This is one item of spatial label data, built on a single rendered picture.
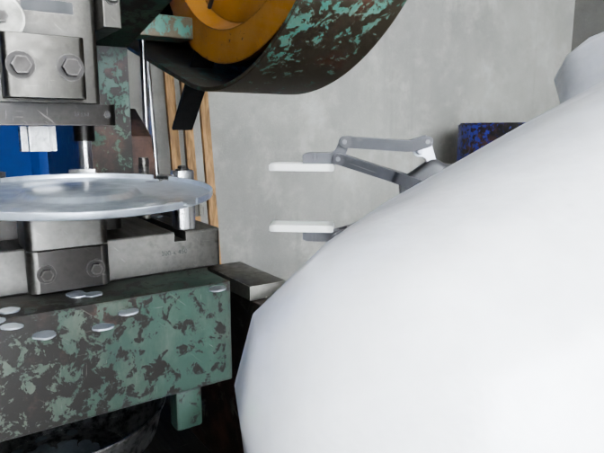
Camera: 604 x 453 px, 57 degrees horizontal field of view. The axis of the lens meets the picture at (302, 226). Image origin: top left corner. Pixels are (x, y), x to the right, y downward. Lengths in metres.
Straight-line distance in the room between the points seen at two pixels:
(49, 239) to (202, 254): 0.23
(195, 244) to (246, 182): 1.52
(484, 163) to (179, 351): 0.66
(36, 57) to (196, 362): 0.45
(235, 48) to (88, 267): 0.47
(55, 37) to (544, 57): 3.28
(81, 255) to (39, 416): 0.20
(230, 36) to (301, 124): 1.48
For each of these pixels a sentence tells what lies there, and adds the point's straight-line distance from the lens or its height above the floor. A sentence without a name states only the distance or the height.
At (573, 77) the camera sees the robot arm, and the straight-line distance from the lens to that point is 0.59.
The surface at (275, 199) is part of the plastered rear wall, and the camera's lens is 2.44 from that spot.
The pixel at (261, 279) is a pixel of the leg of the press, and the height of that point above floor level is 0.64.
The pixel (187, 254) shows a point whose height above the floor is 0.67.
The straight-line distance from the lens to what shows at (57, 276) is 0.77.
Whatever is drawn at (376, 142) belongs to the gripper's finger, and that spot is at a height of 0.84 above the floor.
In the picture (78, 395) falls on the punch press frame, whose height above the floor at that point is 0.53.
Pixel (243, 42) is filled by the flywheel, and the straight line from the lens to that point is 1.01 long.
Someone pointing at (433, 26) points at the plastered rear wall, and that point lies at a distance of 3.06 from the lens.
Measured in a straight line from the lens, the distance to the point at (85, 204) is 0.60.
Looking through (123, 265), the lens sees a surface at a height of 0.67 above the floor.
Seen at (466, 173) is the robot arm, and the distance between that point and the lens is 0.16.
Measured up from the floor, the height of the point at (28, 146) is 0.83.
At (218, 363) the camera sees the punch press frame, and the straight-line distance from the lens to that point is 0.82.
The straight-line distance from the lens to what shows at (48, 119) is 0.86.
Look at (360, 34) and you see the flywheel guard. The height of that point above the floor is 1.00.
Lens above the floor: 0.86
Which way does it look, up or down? 10 degrees down
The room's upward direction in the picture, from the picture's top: straight up
